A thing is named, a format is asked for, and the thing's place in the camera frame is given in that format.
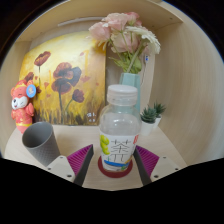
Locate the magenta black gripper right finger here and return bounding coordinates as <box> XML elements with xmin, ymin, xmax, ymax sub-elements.
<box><xmin>134</xmin><ymin>146</ymin><xmax>180</xmax><ymax>185</ymax></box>

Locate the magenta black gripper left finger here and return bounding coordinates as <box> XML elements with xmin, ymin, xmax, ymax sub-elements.
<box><xmin>47</xmin><ymin>144</ymin><xmax>94</xmax><ymax>186</ymax></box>

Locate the clear plastic water bottle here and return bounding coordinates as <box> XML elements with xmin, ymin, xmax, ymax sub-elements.
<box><xmin>99</xmin><ymin>84</ymin><xmax>141</xmax><ymax>172</ymax></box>

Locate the red round coaster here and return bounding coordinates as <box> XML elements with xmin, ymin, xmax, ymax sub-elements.
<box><xmin>98</xmin><ymin>157</ymin><xmax>133</xmax><ymax>178</ymax></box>

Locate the grey plastic cup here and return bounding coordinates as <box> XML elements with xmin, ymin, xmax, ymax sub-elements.
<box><xmin>22</xmin><ymin>122</ymin><xmax>60</xmax><ymax>167</ymax></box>

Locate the small potted succulent front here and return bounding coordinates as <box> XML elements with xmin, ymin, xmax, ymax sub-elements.
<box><xmin>141</xmin><ymin>107</ymin><xmax>156</xmax><ymax>136</ymax></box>

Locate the small potted succulent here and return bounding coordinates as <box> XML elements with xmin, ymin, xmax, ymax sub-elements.
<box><xmin>154</xmin><ymin>102</ymin><xmax>166</xmax><ymax>128</ymax></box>
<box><xmin>141</xmin><ymin>107</ymin><xmax>156</xmax><ymax>136</ymax></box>

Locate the small potted succulent rear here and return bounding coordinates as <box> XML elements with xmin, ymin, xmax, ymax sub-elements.
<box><xmin>154</xmin><ymin>102</ymin><xmax>166</xmax><ymax>128</ymax></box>

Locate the red plush toy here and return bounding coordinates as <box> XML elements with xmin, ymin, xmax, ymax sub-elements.
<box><xmin>11</xmin><ymin>80</ymin><xmax>36</xmax><ymax>133</ymax></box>

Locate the teal ceramic vase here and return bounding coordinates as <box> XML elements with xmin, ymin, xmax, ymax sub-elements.
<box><xmin>118</xmin><ymin>72</ymin><xmax>142</xmax><ymax>114</ymax></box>

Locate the poppy flower painting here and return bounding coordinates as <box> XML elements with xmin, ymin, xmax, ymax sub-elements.
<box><xmin>20</xmin><ymin>31</ymin><xmax>106</xmax><ymax>125</ymax></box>

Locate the pink white flower bouquet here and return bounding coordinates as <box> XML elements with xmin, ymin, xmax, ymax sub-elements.
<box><xmin>89</xmin><ymin>12</ymin><xmax>161</xmax><ymax>74</ymax></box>

